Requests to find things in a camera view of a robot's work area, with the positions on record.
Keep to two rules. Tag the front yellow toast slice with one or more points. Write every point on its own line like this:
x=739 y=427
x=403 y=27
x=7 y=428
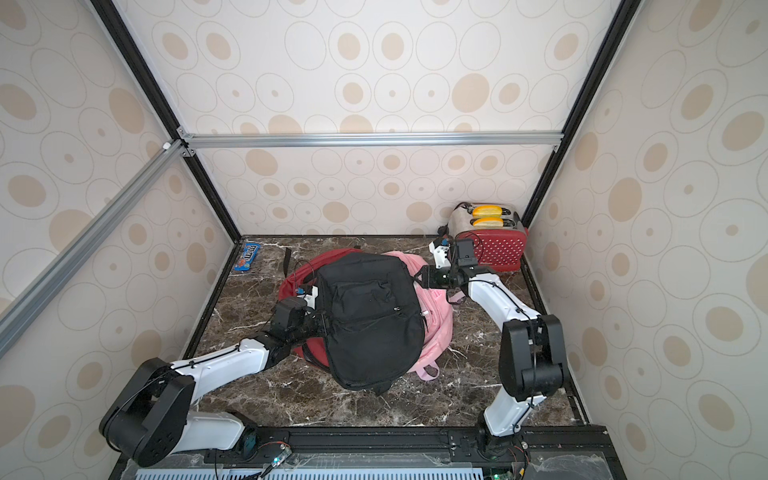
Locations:
x=487 y=222

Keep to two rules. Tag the black frame post left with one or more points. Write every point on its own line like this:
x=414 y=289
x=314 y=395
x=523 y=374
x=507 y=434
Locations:
x=119 y=33

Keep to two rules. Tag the horizontal aluminium bar rear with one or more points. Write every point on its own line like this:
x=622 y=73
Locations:
x=360 y=140

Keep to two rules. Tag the black frame post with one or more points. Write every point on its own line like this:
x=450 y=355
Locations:
x=608 y=48
x=119 y=33

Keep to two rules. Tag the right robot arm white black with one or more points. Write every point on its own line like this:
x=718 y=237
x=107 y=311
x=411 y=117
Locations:
x=532 y=363

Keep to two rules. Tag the diagonal aluminium bar left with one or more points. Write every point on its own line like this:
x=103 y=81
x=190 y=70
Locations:
x=25 y=309

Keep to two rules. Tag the black backpack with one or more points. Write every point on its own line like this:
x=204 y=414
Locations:
x=372 y=325

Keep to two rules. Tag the rear yellow toast slice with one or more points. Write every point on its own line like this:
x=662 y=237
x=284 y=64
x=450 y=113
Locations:
x=483 y=211

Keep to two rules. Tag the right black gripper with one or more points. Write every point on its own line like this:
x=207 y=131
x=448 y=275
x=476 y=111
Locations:
x=429 y=278

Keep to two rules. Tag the pink backpack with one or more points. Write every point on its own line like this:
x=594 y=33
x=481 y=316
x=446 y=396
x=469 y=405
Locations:
x=435 y=318

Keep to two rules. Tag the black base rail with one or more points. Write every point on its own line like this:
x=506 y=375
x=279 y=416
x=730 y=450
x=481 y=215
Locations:
x=534 y=452

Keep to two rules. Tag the yellow toast slice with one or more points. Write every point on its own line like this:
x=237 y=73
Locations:
x=483 y=211
x=487 y=222

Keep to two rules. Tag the red polka dot toaster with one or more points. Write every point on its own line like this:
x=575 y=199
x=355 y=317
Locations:
x=499 y=248

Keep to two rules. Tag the blue candy packet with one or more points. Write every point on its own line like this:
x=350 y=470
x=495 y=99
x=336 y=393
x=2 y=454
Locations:
x=248 y=254

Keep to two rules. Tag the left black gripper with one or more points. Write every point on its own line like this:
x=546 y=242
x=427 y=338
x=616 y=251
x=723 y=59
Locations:
x=323 y=325

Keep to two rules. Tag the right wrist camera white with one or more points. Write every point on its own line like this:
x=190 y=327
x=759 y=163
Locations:
x=441 y=251

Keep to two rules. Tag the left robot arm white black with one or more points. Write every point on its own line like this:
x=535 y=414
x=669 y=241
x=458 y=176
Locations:
x=152 y=417

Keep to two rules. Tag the black frame post right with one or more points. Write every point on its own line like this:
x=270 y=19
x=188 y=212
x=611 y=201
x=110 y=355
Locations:
x=608 y=48

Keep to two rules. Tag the red backpack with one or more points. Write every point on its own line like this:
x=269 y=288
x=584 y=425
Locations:
x=313 y=349

